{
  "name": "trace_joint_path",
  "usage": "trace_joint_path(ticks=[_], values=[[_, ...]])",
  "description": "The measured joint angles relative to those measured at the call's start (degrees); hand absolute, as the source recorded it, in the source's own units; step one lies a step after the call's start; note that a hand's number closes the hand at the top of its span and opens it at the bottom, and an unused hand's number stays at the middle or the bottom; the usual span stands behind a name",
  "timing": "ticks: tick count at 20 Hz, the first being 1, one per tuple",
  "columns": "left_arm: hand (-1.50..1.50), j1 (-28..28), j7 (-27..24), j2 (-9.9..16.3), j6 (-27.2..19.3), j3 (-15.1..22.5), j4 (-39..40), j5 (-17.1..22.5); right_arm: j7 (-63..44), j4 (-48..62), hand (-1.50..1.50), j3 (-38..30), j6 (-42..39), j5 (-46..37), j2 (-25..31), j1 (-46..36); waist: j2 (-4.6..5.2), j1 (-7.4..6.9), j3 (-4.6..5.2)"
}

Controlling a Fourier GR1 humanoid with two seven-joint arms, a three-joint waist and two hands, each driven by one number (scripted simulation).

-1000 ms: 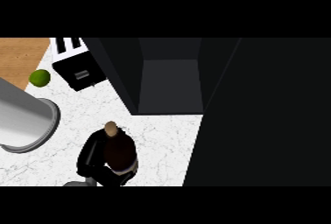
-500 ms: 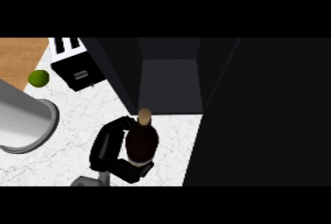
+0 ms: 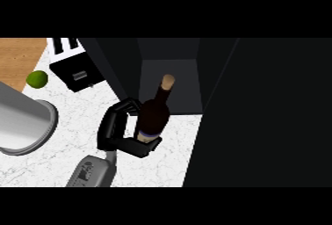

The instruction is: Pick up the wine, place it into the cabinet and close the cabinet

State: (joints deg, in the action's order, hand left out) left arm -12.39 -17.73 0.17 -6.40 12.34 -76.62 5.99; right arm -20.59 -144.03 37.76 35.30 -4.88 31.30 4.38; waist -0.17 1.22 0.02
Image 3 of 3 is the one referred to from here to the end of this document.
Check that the black and white toaster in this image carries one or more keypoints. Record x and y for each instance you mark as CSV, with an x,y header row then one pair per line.
x,y
74,66

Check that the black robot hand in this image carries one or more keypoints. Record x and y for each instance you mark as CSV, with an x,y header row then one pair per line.
x,y
113,129

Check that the grey metal pot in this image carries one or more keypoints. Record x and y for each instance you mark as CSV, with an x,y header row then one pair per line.
x,y
21,123

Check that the dark grey cabinet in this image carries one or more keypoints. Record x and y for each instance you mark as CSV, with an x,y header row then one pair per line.
x,y
173,73

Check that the dark grey cabinet door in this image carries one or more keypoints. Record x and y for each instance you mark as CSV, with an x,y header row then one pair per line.
x,y
263,114

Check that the wooden cutting board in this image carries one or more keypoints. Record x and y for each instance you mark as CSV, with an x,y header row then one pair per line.
x,y
20,61

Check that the dark wine bottle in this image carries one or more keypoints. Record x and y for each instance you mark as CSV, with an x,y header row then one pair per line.
x,y
154,114

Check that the green lime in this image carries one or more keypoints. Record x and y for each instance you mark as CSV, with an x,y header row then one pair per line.
x,y
37,79

